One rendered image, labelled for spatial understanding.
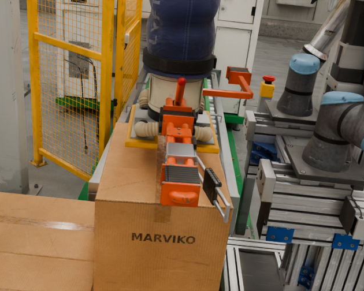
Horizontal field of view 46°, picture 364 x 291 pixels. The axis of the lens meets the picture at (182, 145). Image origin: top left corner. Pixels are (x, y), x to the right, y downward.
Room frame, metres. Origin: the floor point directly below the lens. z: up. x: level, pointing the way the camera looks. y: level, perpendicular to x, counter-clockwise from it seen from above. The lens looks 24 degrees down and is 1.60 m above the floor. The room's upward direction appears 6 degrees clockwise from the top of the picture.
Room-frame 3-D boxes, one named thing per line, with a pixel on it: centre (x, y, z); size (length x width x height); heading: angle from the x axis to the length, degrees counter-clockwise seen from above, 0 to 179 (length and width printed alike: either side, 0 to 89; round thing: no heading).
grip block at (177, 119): (1.09, 0.02, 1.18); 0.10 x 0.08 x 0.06; 95
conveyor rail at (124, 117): (2.87, 0.41, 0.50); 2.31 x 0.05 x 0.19; 1
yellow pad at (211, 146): (1.35, -0.05, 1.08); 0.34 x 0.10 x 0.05; 5
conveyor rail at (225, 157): (2.88, -0.25, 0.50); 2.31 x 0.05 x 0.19; 1
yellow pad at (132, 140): (1.33, 0.14, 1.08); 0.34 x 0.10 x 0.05; 5
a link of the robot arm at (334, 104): (1.24, -0.47, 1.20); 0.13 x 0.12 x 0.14; 27
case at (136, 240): (1.34, 0.06, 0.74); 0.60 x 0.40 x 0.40; 5
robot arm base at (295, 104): (1.75, -0.46, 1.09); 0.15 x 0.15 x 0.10
